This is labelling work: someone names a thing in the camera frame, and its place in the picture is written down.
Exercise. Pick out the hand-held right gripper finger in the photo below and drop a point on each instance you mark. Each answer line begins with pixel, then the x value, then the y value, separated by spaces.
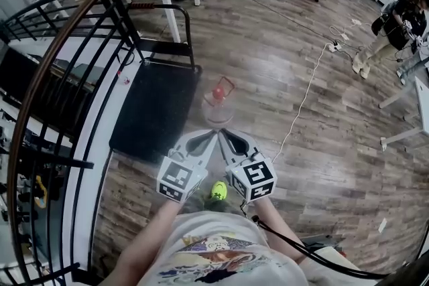
pixel 249 144
pixel 227 150

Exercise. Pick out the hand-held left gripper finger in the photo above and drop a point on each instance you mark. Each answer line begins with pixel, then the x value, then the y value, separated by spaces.
pixel 209 150
pixel 192 135

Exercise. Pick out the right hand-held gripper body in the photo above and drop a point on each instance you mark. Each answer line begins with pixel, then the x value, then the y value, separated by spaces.
pixel 253 179

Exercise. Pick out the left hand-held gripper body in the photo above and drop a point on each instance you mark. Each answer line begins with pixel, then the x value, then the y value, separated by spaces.
pixel 179 177

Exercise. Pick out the clear water jug red cap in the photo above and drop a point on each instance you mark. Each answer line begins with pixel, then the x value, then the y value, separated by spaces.
pixel 218 110

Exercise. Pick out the black platform cart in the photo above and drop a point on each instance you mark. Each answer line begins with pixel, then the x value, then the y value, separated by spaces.
pixel 157 110

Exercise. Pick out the person's right forearm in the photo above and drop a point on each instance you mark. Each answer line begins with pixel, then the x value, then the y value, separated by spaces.
pixel 278 231

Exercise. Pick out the person's left forearm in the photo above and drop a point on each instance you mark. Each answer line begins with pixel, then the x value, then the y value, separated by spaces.
pixel 144 244

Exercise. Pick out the wooden floor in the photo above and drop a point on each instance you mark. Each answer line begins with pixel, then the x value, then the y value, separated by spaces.
pixel 285 104

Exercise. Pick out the person's yellow-green shoe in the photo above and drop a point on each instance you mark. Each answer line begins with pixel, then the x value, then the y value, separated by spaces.
pixel 219 191

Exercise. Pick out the person's white printed shirt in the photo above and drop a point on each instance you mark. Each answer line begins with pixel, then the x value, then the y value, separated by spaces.
pixel 218 251

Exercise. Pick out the white power strip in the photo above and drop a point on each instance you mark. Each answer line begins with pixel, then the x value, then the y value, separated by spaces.
pixel 334 47

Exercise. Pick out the white paper scrap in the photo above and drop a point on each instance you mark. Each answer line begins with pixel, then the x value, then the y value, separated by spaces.
pixel 382 225

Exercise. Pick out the black railing wooden handrail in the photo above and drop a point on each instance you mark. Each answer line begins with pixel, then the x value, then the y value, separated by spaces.
pixel 43 77

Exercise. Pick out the white table angled legs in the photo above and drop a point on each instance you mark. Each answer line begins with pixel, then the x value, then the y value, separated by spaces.
pixel 422 104

